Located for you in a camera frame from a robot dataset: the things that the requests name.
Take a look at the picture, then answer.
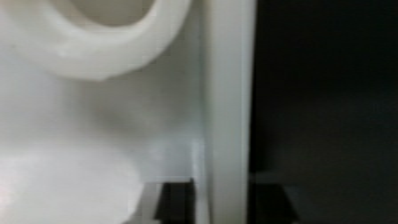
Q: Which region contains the white square tabletop part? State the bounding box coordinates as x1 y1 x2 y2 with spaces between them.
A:
0 0 256 224

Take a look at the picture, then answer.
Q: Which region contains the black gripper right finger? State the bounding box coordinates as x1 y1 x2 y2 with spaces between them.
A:
247 174 300 224

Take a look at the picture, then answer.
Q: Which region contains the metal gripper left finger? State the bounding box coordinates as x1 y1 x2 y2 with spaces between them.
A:
155 180 195 224

